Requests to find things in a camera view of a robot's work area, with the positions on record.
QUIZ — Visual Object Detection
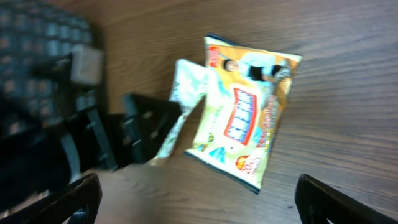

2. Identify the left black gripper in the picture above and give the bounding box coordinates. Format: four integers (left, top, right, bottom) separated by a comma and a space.
58, 91, 183, 172

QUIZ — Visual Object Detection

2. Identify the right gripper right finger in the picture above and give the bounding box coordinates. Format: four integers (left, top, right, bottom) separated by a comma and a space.
295, 174, 397, 224

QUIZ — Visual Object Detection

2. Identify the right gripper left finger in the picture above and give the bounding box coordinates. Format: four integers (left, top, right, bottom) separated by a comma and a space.
1, 173, 103, 224

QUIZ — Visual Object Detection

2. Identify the beige snack bag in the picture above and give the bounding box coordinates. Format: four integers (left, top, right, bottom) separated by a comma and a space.
185, 34, 303, 194

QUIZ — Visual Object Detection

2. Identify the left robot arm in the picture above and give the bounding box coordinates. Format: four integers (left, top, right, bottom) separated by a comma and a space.
1, 94, 182, 211

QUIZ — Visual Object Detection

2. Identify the grey plastic mesh basket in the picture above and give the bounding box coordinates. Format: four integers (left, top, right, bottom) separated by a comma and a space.
1, 0, 93, 124

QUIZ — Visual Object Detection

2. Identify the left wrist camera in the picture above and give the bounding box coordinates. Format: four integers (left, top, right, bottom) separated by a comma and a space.
31, 44, 104, 86

